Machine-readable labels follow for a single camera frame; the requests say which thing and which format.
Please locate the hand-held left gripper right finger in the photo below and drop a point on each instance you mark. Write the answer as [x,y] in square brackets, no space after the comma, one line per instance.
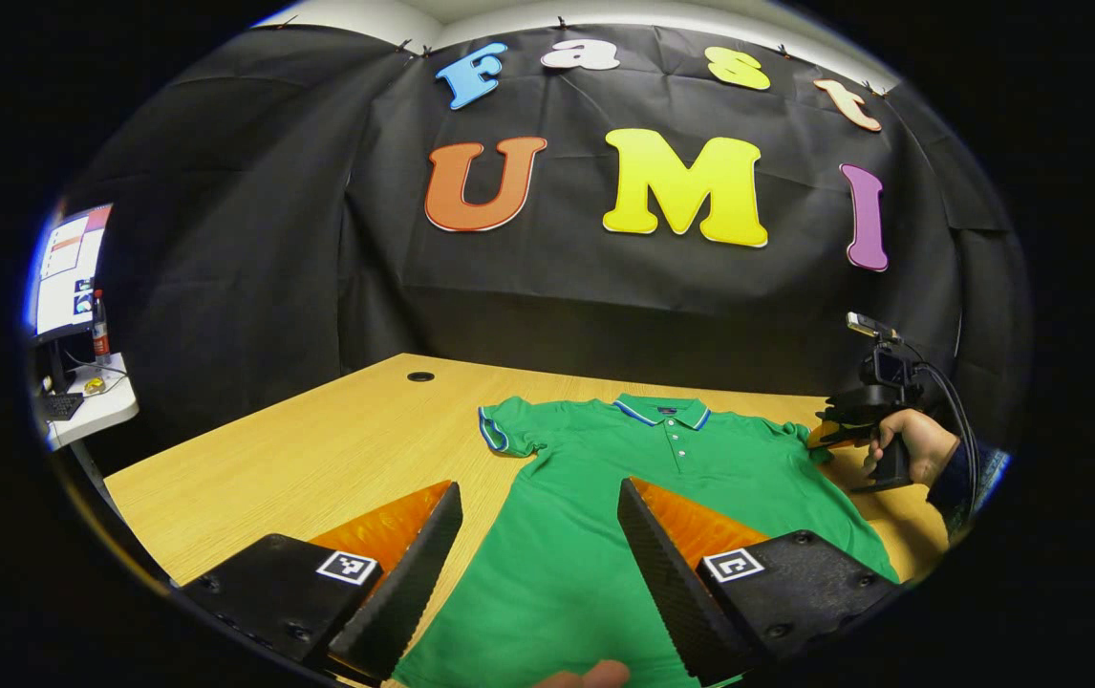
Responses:
[667,583]

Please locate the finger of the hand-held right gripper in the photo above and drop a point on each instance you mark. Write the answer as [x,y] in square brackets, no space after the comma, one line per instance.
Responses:
[844,436]

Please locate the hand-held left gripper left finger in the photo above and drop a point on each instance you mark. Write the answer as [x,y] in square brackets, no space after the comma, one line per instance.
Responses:
[409,592]

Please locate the green T-shirt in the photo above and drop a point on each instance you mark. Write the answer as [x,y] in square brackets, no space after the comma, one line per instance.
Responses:
[605,478]

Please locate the black table grommet hole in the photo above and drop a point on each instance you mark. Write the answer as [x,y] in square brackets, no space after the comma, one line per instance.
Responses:
[420,376]

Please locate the black backdrop cloth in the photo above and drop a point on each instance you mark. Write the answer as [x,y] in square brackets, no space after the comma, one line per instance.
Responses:
[605,306]

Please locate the white side table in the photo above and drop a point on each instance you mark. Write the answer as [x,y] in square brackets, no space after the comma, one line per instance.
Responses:
[113,406]

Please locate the small yellow object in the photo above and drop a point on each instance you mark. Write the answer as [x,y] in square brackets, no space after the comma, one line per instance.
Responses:
[94,386]

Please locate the black keyboard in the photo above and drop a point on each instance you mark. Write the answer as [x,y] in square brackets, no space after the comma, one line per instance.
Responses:
[60,406]

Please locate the red bottle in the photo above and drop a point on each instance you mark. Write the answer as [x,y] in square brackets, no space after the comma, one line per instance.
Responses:
[100,334]

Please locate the computer monitor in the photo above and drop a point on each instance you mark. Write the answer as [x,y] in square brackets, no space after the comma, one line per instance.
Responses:
[70,268]

